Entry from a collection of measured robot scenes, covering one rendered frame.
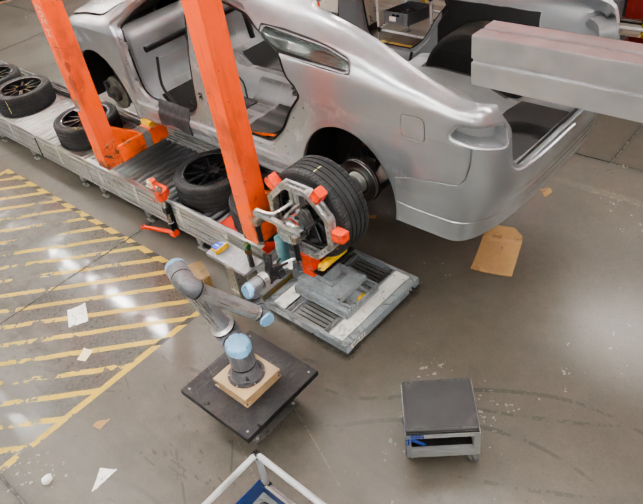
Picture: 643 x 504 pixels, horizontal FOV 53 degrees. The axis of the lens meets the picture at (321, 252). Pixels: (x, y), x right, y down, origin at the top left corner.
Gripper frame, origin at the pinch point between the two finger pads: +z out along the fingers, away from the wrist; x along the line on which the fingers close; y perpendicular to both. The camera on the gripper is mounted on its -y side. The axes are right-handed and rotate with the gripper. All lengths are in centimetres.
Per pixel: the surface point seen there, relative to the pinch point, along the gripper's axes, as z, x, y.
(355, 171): 82, -4, -19
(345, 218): 36.4, 21.6, -5.9
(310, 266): 27.8, -22.5, 23.3
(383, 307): 58, -6, 75
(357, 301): 45, -14, 62
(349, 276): 58, -27, 50
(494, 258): 152, 24, 91
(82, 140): 54, -332, -109
